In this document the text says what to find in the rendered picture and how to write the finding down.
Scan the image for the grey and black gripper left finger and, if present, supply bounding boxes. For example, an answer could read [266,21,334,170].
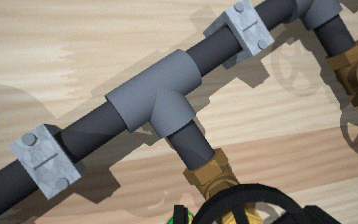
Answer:
[173,205,188,224]

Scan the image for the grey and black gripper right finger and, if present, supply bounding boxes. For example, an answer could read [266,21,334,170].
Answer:
[302,205,341,224]

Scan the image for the green tag with gold chain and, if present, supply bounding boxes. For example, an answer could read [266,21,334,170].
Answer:
[166,211,263,224]

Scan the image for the dark grey pipe with tee junction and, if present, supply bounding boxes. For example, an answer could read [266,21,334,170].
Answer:
[0,0,358,224]

